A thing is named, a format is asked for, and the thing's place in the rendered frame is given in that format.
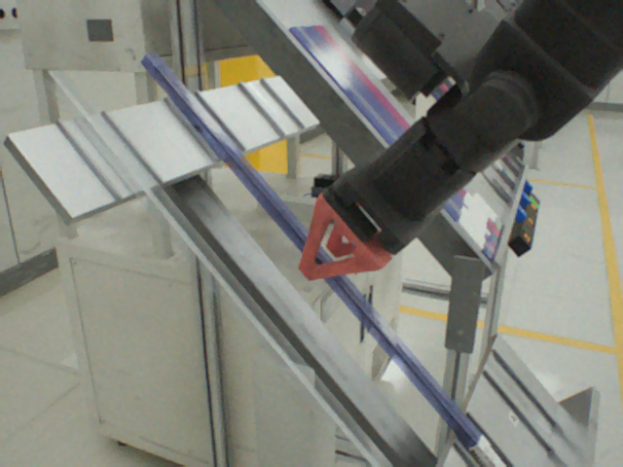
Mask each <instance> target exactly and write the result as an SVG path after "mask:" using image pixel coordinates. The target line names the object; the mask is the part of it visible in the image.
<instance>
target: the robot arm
mask: <svg viewBox="0 0 623 467"><path fill-rule="evenodd" d="M351 41H352V42H353V43H354V44H355V45H356V47H357V48H358V49H360V50H361V51H362V52H363V53H364V54H365V55H366V56H367V57H368V58H370V59H371V60H372V63H373V64H374V65H375V66H376V67H377V68H378V69H379V70H380V71H381V72H382V73H383V74H384V75H385V76H386V77H387V79H388V80H389V81H390V82H392V83H393V84H394V85H395V86H396V87H397V89H398V90H399V91H400V92H401V93H402V94H403V96H404V97H405V98H406V99H407V100H408V101H409V102H410V101H411V100H414V99H415V98H416V97H417V96H419V95H420V94H422V95H423V96H424V97H425V98H428V97H429V96H430V95H431V94H432V93H434V92H435V91H436V90H437V89H438V88H439V87H440V86H441V85H442V84H444V83H445V82H447V81H448V80H449V79H450V78H452V79H453V80H454V81H455V82H456V83H455V84H454V85H453V86H452V87H451V88H450V89H449V90H448V91H446V92H445V93H444V94H443V95H442V96H441V97H440V98H438V99H437V100H436V101H435V102H434V103H433V104H432V105H431V106H430V107H429V108H428V109H427V110H426V114H425V115H426V117H425V116H422V117H421V118H420V119H419V120H417V121H415V122H414V123H413V124H412V125H411V126H410V127H409V128H407V129H406V130H405V131H404V132H403V133H402V134H401V135H400V136H399V137H398V138H397V139H396V141H395V142H394V143H393V144H392V145H390V146H389V147H388V148H386V149H384V150H383V151H380V152H378V154H376V155H374V156H372V157H370V158H369V159H367V160H365V161H363V162H360V163H358V164H357V166H355V167H353V168H351V169H350V170H348V171H346V172H345V173H344V174H343V175H342V176H340V177H339V178H338V179H337V180H336V181H335V182H334V183H333V184H332V186H330V187H328V188H327V189H326V190H325V191H324V192H323V193H322V194H320V195H319V196H318V197H317V199H316V201H315V206H314V210H313V214H312V218H311V227H310V231H309V236H308V239H307V244H306V247H305V250H304V253H303V256H301V259H300V262H299V266H298V270H299V271H300V272H301V273H302V274H303V275H304V276H305V277H306V278H307V279H308V280H315V279H319V278H325V277H330V276H335V275H342V274H351V273H360V272H369V271H377V270H380V269H383V268H384V267H386V265H387V263H388V262H389V261H390V260H391V259H392V257H391V256H390V254H391V255H393V256H395V255H396V254H398V253H399V252H400V251H401V250H404V249H405V248H406V247H407V246H409V245H410V244H411V242H412V241H413V240H414V239H415V238H417V237H418V236H419V235H420V233H421V232H422V231H423V230H425V229H426V228H427V227H428V226H429V225H430V224H431V222H432V221H433V220H434V217H435V216H436V215H437V214H438V213H439V212H440V211H441V210H442V209H443V208H444V207H445V205H446V202H447V200H448V199H450V198H452V197H453V196H455V195H456V194H457V193H458V192H459V191H461V190H462V189H463V188H464V187H466V186H467V185H468V184H469V183H470V182H471V181H472V179H473V178H474V176H476V173H478V172H483V171H485V170H486V169H487V168H489V167H490V166H491V165H492V164H494V163H495V162H496V161H498V160H499V159H500V158H501V157H502V156H504V155H505V154H506V153H507V152H509V151H510V150H511V149H512V148H514V147H515V146H516V145H517V143H518V142H520V141H521V140H527V142H538V141H543V140H546V139H548V138H550V137H552V136H553V135H555V134H556V133H557V132H558V131H559V130H560V129H562V128H563V126H564V125H565V124H566V123H568V122H569V121H570V120H571V119H572V118H574V117H575V116H576V115H577V114H578V113H579V112H581V111H582V110H583V109H584V108H585V107H586V106H588V105H589V104H590V103H591V102H592V101H593V100H595V98H596V97H597V95H598V94H599V93H600V92H601V91H602V90H603V89H604V88H605V87H606V86H607V85H608V84H609V82H610V81H612V80H613V79H614V78H615V77H617V76H618V75H619V73H620V72H621V71H623V0H522V2H521V3H520V4H519V5H518V6H517V7H516V8H515V9H514V10H513V11H511V12H510V13H508V14H507V15H506V16H505V17H504V18H503V19H502V20H500V19H499V18H498V17H497V16H496V15H495V14H494V13H493V12H492V11H491V9H489V8H487V7H484V8H483V9H482V10H481V11H480V12H478V11H477V10H476V9H475V8H474V7H473V6H472V5H470V4H469V3H468V2H467V1H466V0H377V1H376V3H375V4H374V5H373V6H372V8H371V9H370V10H369V11H368V12H367V13H366V15H365V16H364V17H363V18H362V21H361V22H360V23H359V24H358V25H357V27H356V29H355V30H354V32H353V34H352V36H351ZM358 206H361V207H362V208H363V210H364V211H365V212H366V213H367V214H368V215H369V217H370V218H371V219H372V220H373V221H374V222H375V223H376V226H377V227H378V228H379V229H380V230H381V231H378V229H377V228H376V227H375V226H374V223H373V222H372V221H371V220H370V219H369V218H368V216H367V215H366V214H365V213H364V212H363V211H362V210H361V208H359V207H358ZM330 221H331V222H332V223H333V225H334V227H333V229H332V232H331V233H330V235H329V238H328V240H327V244H326V248H327V249H328V250H329V251H330V253H331V254H332V255H333V256H334V257H335V258H339V257H343V256H346V255H350V254H353V255H354V256H353V257H349V258H345V259H342V260H337V261H333V262H329V264H326V265H322V266H317V265H316V264H315V263H314V259H315V256H316V254H317V251H318V249H319V246H320V244H322V240H323V238H324V236H325V234H326V231H327V228H328V226H329V222H330ZM344 236H345V238H346V239H347V240H348V241H344V240H343V237H344Z"/></svg>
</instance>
